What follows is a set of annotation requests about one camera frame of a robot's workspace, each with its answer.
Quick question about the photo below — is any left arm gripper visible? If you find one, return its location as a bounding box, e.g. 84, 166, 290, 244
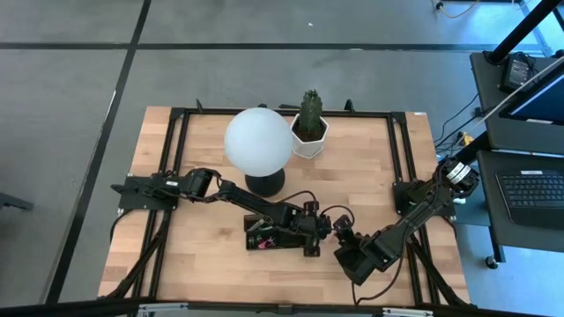
290, 200, 334, 258

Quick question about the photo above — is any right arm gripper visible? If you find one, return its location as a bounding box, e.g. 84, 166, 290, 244
332, 214, 387, 287

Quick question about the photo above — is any black mesh desk organizer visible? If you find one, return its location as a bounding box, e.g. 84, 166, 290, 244
243, 213, 309, 252

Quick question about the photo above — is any white hexagonal plant pot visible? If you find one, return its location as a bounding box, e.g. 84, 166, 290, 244
288, 113, 330, 160

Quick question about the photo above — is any black crossbeam with silver brackets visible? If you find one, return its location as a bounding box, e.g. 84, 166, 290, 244
0, 299, 564, 317

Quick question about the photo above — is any white globe table lamp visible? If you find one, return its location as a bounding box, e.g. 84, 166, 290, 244
223, 107, 295, 198

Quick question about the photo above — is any green cactus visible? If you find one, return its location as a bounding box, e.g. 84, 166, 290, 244
299, 89, 323, 137

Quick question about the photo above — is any black side table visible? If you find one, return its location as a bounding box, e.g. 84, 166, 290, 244
475, 149, 564, 265
469, 50, 564, 156

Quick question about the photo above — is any black computer keyboard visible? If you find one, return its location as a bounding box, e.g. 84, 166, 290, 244
495, 169, 564, 230

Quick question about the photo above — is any black power adapter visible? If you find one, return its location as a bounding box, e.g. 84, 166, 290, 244
500, 52, 537, 93

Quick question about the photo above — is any black computer monitor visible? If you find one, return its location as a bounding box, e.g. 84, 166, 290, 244
500, 65, 564, 127

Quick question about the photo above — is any black slanted stand pole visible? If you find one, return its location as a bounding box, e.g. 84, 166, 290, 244
486, 0, 563, 65

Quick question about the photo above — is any dark chair leg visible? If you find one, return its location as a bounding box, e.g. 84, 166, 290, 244
0, 191, 35, 212

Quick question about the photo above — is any black aluminium table frame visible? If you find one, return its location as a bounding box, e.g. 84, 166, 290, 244
99, 99, 471, 309

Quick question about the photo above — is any black floor cable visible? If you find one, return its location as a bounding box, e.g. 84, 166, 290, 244
434, 92, 490, 155

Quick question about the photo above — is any beige floor cable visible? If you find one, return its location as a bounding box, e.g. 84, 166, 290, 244
434, 0, 481, 19

